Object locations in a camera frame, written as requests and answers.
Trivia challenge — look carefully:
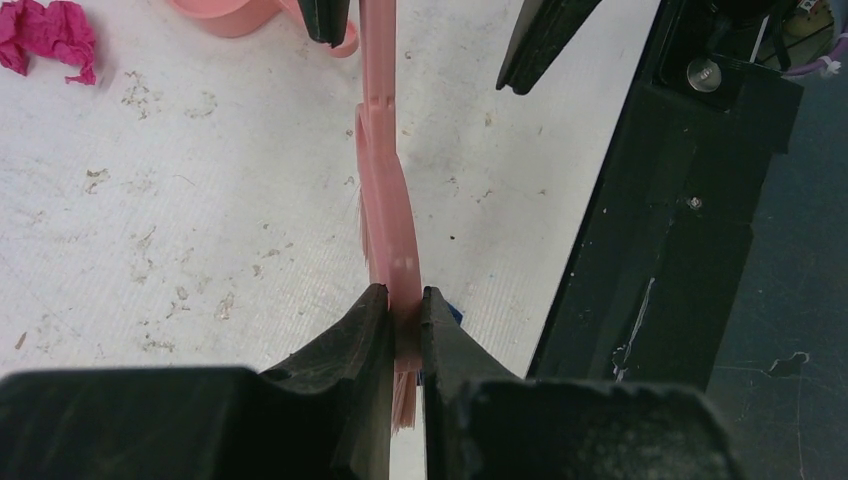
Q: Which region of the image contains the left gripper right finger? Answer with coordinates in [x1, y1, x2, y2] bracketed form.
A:
[421, 287, 745, 479]

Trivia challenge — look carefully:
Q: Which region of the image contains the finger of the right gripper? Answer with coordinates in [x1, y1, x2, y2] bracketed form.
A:
[297, 0, 350, 47]
[496, 0, 600, 95]

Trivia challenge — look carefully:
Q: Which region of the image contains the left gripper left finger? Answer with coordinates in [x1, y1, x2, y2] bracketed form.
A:
[1, 284, 394, 479]

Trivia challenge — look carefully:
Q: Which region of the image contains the pink hand brush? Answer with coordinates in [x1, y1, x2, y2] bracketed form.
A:
[355, 0, 423, 432]

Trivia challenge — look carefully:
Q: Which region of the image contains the pink dustpan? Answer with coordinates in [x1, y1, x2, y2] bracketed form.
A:
[168, 0, 359, 58]

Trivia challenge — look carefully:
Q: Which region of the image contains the dark blue paper scrap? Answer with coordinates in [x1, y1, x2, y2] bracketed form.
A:
[447, 303, 464, 325]

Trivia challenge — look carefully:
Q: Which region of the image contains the magenta paper scrap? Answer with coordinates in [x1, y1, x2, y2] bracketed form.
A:
[1, 1, 97, 86]

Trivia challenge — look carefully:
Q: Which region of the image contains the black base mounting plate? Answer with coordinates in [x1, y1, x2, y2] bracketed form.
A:
[528, 1, 847, 479]

